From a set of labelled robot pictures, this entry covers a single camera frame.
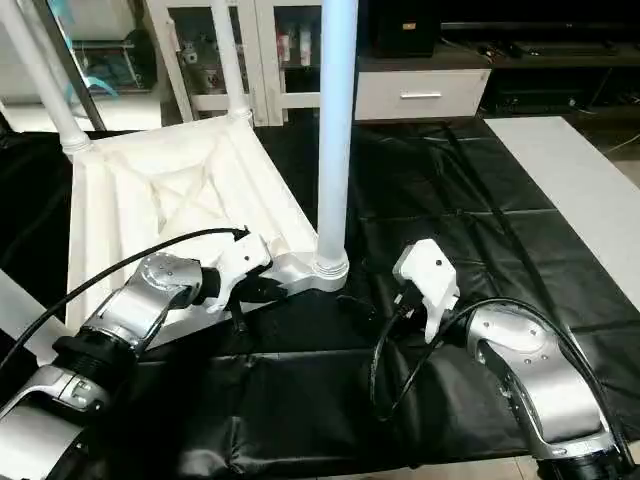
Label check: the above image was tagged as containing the white plastic table top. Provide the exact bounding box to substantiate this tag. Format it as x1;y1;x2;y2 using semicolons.
62;108;351;351

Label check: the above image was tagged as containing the white plastic table leg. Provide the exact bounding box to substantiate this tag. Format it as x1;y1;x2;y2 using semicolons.
312;0;360;283
0;268;73;367
0;0;94;154
208;0;254;122

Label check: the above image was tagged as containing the black work mat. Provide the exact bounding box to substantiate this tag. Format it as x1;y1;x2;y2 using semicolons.
0;115;640;480

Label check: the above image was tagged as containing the white drawer unit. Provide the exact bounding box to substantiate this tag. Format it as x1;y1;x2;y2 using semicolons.
355;68;494;122

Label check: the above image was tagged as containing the white glass door cabinet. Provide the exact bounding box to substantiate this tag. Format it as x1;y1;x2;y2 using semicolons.
145;0;327;127

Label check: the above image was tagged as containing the white drawer cabinet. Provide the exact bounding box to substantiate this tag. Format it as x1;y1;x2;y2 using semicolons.
360;0;640;117

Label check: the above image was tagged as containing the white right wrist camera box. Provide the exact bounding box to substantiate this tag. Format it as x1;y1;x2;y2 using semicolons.
391;238;462;343

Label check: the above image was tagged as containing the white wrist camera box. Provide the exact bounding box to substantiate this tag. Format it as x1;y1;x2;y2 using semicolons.
204;232;274;314
391;238;462;343

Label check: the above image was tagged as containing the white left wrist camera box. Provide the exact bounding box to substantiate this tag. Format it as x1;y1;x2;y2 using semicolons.
204;232;274;314

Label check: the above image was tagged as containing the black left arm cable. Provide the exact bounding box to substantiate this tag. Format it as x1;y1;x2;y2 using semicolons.
0;227;251;373

